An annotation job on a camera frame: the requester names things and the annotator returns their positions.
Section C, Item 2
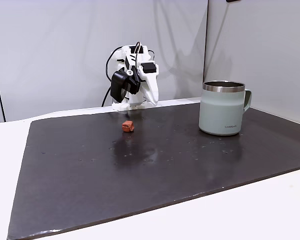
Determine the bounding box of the black camera cable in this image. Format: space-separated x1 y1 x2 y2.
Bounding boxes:
100 86 113 108

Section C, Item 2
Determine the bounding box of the black oval camera box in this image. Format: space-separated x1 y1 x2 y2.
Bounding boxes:
110 70 142 104

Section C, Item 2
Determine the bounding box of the pale green steel mug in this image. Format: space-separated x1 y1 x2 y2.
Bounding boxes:
198 80 253 137

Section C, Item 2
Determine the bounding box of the black table mat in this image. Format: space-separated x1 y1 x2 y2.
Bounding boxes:
6 100 300 240

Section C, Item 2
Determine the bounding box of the small red cube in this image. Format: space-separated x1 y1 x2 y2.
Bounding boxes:
121 119 135 133

